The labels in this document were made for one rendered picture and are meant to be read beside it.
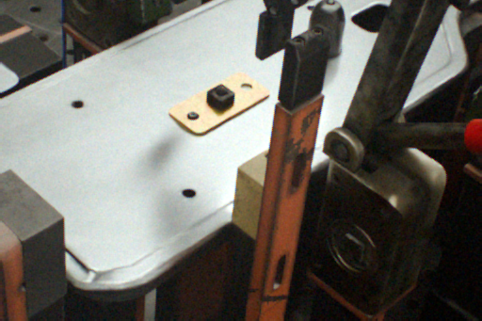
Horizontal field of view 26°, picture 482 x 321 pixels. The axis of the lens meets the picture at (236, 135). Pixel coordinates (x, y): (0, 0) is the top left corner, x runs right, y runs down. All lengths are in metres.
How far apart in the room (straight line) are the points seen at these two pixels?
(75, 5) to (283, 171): 0.44
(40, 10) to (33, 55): 0.57
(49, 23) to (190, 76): 0.60
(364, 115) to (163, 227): 0.16
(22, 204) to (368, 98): 0.29
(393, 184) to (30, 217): 0.32
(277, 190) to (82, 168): 0.19
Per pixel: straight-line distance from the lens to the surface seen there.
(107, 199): 0.74
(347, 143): 0.70
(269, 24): 0.73
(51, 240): 0.46
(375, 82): 0.67
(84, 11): 1.00
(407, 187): 0.71
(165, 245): 0.71
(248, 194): 0.68
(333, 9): 0.87
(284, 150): 0.60
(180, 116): 0.81
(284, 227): 0.66
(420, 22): 0.63
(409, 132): 0.68
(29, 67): 0.89
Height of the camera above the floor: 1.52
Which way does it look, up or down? 41 degrees down
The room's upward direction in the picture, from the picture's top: 7 degrees clockwise
